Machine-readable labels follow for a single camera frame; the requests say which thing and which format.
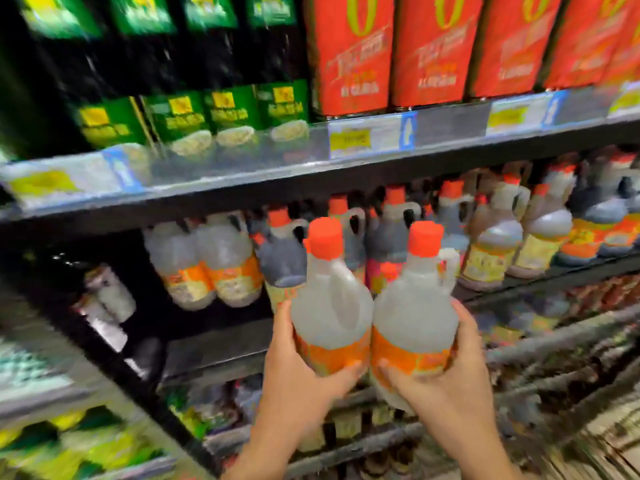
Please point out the person's left hand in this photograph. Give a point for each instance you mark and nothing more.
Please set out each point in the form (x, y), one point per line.
(292, 389)

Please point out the person's right hand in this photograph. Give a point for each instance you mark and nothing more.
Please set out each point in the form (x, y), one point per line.
(450, 394)

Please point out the person's left thumb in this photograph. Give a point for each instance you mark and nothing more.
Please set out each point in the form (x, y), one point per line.
(342, 379)

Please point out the person's right thumb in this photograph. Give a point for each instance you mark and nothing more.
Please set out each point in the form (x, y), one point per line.
(400, 380)

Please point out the clear jug with orange cap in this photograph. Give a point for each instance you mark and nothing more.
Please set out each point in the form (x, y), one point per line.
(415, 314)
(330, 304)

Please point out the person's left forearm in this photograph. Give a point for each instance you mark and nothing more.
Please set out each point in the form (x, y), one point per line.
(272, 454)

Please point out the person's right forearm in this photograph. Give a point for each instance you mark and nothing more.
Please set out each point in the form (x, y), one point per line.
(482, 457)

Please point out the row of small sauce bottles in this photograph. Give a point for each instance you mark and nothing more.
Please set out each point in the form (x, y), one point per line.
(350, 429)

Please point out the black metal shelf board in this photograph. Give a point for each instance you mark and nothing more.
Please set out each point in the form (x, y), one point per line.
(250, 184)
(220, 344)

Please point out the clear jug with orange label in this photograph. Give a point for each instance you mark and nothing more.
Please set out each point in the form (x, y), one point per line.
(230, 259)
(177, 264)

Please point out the row of dark vinegar jugs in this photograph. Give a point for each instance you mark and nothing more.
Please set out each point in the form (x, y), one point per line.
(495, 244)

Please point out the dark bottles with white labels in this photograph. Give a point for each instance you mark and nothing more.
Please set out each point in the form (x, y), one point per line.
(110, 299)

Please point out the yellow and white price tag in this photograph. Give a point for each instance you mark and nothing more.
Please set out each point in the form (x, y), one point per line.
(525, 112)
(625, 99)
(370, 134)
(60, 177)

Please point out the pile of yellow green packets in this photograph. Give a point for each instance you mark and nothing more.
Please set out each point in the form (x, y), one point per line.
(75, 447)

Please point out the dark bottle with green label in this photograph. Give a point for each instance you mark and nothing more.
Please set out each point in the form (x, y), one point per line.
(280, 49)
(160, 59)
(225, 54)
(75, 54)

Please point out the black shelf upright post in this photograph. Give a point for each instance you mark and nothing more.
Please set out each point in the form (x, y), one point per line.
(115, 374)

